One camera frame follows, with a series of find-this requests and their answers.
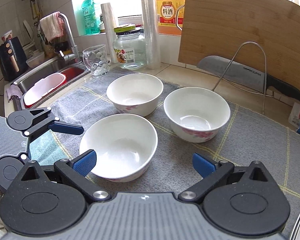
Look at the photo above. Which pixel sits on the grey checked dish mat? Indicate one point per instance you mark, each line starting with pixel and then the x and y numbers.
pixel 252 145

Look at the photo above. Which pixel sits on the glass jar with black lid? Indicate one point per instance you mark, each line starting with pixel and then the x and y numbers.
pixel 130 55

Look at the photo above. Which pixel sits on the clear glass mug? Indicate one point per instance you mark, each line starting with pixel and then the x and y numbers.
pixel 97 63

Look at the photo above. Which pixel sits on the bamboo cutting board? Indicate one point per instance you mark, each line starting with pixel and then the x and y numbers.
pixel 240 30

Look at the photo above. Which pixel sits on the tall stack of plastic cups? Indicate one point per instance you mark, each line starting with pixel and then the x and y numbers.
pixel 150 30

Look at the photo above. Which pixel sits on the pink striped towel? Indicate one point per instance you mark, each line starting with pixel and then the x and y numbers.
pixel 51 26

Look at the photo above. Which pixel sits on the purple rag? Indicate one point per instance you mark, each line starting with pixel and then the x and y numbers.
pixel 13 93

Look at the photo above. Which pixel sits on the white and pink basin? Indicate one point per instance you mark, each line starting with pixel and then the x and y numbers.
pixel 43 90

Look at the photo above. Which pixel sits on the steel sink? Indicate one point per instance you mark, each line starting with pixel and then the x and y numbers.
pixel 40 72

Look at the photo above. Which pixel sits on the clear plastic container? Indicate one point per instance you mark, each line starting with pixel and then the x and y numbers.
pixel 35 59

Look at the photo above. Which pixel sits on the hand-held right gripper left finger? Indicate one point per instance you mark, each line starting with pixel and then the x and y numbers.
pixel 86 163

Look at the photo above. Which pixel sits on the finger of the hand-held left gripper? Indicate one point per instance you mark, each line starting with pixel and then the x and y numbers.
pixel 67 128

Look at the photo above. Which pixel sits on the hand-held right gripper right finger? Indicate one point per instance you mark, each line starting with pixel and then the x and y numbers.
pixel 205 165

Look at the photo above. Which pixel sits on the black air fryer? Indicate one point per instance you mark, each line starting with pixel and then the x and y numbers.
pixel 12 60

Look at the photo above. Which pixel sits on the green dish soap bottle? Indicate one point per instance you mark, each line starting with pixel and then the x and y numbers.
pixel 90 17

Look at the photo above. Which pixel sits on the orange cooking wine bottle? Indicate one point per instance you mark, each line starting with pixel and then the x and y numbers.
pixel 168 12

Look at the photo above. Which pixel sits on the red basin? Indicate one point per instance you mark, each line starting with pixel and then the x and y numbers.
pixel 76 73

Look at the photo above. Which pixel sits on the white bowl with pink flowers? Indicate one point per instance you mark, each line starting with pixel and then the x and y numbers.
pixel 197 107
pixel 135 90
pixel 122 140

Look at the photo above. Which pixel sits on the steel faucet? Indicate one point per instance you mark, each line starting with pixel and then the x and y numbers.
pixel 68 30

